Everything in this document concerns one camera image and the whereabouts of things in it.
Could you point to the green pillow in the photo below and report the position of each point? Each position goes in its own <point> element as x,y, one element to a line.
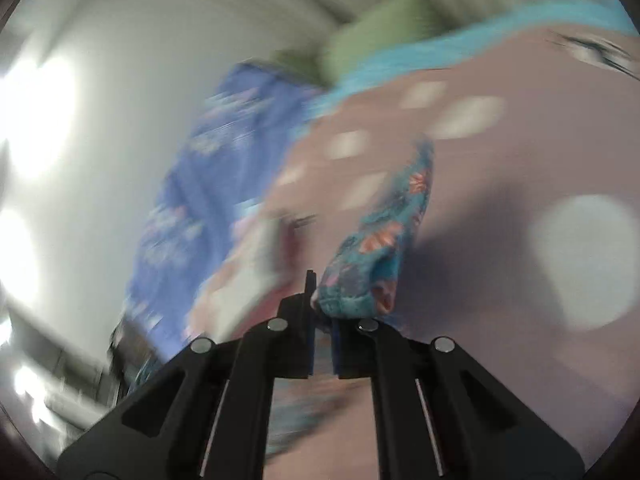
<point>370,35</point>

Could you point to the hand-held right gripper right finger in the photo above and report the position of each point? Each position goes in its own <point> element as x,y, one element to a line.
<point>350,355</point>

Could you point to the light blue sheet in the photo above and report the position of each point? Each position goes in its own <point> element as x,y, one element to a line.
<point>450,40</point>

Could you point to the purple tree print pillow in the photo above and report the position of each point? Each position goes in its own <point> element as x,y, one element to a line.
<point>220,160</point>

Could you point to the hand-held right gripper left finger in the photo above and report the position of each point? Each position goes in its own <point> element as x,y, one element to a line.
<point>296,340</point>

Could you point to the pink dotted bedsheet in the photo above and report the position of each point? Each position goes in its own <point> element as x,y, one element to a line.
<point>500,170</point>

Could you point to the teal floral garment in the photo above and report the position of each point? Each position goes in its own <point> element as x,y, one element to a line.
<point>370,260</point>

